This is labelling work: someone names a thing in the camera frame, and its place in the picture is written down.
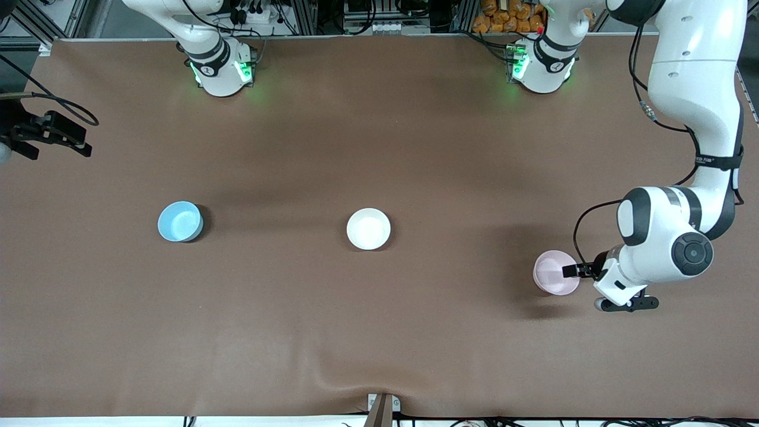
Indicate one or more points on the blue bowl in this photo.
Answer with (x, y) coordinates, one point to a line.
(179, 220)

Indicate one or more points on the white bowl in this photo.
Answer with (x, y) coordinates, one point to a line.
(368, 229)

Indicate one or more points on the pink bowl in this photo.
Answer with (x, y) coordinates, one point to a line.
(548, 273)

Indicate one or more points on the orange packets bag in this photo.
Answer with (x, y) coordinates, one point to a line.
(510, 18)

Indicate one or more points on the brown table mat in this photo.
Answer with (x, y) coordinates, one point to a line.
(379, 118)

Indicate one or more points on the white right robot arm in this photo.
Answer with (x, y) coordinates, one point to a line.
(216, 65)

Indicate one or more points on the silver corner bracket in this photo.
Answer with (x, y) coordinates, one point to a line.
(45, 48)

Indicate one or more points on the grey electronics box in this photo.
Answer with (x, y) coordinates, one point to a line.
(385, 18)

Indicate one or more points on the white power strip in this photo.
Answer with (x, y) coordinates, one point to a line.
(255, 15)

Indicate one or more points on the brown strip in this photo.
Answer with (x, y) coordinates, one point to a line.
(379, 415)

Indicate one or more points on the silver table clamp bracket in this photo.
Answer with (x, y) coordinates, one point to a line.
(396, 404)

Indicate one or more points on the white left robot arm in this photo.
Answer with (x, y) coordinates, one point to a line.
(688, 89)

